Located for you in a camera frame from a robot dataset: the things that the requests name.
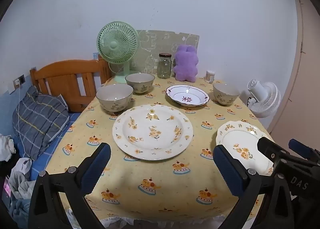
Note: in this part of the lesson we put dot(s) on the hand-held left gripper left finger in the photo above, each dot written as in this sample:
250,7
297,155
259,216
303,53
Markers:
96,166

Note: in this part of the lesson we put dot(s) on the purple plush toy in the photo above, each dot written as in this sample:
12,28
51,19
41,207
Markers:
185,63

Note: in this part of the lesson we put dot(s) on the white plate with red pattern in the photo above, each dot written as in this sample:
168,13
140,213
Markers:
187,93

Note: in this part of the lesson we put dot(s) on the grey plaid pillow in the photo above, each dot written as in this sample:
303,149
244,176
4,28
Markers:
37,118

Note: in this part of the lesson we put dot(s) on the scalloped floral plate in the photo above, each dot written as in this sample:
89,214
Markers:
237,138

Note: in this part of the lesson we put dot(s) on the grey clothes pile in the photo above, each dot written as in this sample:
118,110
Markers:
22,186

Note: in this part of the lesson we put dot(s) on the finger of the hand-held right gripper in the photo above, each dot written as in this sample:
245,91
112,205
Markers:
302,148
271,150

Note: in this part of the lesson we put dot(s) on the yellow printed tablecloth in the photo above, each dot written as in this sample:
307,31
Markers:
162,176

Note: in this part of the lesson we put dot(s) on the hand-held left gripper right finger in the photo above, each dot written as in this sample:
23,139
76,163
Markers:
228,171

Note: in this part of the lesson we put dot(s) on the large round floral plate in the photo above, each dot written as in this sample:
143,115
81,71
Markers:
152,131

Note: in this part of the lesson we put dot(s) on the wooden chair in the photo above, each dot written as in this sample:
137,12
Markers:
62,78

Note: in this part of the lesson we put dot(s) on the beige floral ceramic bowl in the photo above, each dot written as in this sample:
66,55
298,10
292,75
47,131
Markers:
140,85
113,101
225,97

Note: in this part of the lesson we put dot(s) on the white standing fan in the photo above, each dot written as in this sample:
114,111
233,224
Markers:
265,98

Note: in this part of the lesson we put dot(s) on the wall socket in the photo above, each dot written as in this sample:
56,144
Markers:
20,81

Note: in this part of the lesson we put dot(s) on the glass jar with dark lid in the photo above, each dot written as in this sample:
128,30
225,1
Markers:
164,68

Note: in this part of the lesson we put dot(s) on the cotton swab container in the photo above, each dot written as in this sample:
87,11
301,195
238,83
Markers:
210,76

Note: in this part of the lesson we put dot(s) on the green desk fan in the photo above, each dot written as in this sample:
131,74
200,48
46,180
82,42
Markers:
117,43

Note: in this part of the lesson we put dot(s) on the olive patterned board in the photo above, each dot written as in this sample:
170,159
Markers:
160,41

